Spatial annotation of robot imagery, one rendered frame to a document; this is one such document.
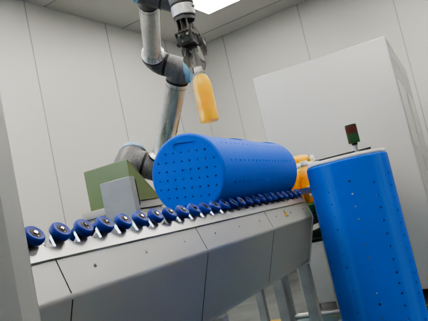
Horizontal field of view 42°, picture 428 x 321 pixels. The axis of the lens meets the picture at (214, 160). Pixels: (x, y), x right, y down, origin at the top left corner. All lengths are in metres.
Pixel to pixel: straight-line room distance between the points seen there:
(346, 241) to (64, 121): 4.17
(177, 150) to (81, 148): 3.84
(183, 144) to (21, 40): 3.91
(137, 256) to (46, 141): 4.18
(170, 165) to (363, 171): 0.65
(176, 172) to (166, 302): 0.62
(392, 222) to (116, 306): 1.01
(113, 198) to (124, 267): 0.32
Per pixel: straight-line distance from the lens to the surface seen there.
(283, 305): 2.71
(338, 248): 1.90
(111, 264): 1.23
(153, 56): 2.70
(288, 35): 7.42
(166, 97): 2.84
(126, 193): 1.50
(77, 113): 5.82
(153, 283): 1.35
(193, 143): 1.89
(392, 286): 1.90
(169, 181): 1.93
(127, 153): 3.06
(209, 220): 1.70
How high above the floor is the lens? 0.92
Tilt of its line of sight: 6 degrees up
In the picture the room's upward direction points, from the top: 12 degrees counter-clockwise
